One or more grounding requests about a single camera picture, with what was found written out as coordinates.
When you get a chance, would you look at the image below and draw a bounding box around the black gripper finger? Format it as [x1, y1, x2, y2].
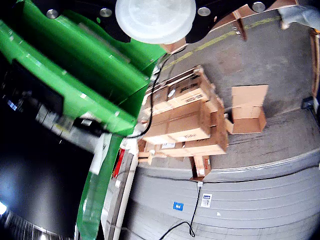
[185, 0, 283, 44]
[32, 0, 133, 44]

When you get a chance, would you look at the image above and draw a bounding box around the white bottle teal label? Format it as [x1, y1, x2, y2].
[114, 0, 197, 45]

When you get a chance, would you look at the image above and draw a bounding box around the open cardboard box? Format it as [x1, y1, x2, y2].
[224, 84, 270, 135]

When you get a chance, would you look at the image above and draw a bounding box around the flattened cardboard pile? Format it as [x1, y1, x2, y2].
[137, 64, 230, 181]

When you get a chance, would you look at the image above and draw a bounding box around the black floor box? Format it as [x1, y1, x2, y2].
[300, 96, 315, 110]

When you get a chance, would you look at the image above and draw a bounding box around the green metal cabinet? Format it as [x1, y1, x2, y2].
[0, 0, 168, 240]

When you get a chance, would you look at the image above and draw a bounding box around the clear plastic bag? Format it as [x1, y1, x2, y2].
[278, 4, 320, 30]

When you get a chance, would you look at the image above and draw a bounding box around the wooden pallet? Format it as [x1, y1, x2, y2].
[309, 28, 320, 98]

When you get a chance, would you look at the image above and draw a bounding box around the white printed sign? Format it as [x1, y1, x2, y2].
[200, 193, 213, 208]

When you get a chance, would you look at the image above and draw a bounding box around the long black camera cable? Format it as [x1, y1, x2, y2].
[126, 46, 187, 140]

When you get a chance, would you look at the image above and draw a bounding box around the black wall cable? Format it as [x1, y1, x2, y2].
[159, 183, 202, 238]

